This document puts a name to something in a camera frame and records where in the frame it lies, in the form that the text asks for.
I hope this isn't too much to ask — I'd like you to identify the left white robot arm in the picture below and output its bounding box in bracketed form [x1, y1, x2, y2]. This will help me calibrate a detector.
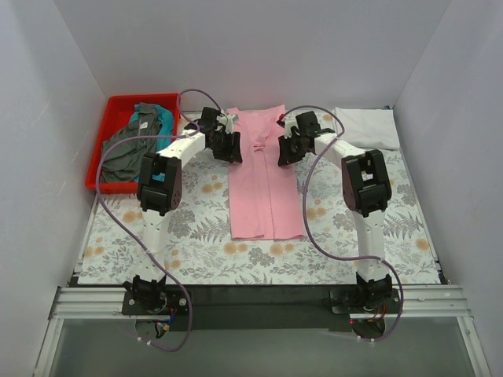
[123, 107, 243, 314]

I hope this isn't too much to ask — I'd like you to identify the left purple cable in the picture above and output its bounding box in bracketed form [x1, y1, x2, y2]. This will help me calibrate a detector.
[97, 88, 231, 353]

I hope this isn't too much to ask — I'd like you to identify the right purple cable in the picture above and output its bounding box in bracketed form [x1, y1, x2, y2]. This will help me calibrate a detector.
[278, 104, 406, 343]

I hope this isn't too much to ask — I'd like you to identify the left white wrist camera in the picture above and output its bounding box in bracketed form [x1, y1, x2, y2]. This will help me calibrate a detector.
[216, 114, 239, 134]

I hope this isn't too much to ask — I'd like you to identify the teal t shirt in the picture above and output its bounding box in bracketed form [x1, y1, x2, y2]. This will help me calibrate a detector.
[129, 102, 174, 181]

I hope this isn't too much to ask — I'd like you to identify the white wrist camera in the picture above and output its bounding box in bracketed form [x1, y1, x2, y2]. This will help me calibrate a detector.
[277, 115, 300, 139]
[216, 114, 239, 134]

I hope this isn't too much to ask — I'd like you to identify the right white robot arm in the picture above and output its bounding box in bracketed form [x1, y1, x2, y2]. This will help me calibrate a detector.
[277, 111, 392, 313]

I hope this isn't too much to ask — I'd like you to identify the aluminium rail frame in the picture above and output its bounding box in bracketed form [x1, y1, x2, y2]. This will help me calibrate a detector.
[34, 284, 490, 376]

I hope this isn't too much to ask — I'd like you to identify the red plastic bin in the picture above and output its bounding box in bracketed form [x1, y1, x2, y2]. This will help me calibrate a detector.
[85, 93, 180, 192]

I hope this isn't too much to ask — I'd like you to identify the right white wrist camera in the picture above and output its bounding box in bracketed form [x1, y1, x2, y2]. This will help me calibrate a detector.
[277, 115, 300, 139]

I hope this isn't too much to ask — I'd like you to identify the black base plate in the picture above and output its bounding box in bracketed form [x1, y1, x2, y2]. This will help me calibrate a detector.
[121, 282, 400, 332]

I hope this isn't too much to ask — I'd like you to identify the folded white t shirt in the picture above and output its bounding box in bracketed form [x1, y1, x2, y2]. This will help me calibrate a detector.
[335, 108, 400, 150]

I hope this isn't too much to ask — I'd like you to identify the grey t shirt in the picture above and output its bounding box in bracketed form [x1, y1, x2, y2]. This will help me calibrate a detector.
[101, 110, 159, 183]

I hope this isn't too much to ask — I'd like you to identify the purple cable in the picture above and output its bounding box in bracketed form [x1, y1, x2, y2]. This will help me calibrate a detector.
[97, 88, 231, 353]
[278, 104, 406, 343]

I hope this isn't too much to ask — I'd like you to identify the pink t shirt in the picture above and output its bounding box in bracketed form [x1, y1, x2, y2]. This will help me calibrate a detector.
[227, 105, 305, 240]

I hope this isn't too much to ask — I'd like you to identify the floral table mat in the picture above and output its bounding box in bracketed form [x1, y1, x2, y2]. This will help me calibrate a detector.
[75, 150, 440, 284]

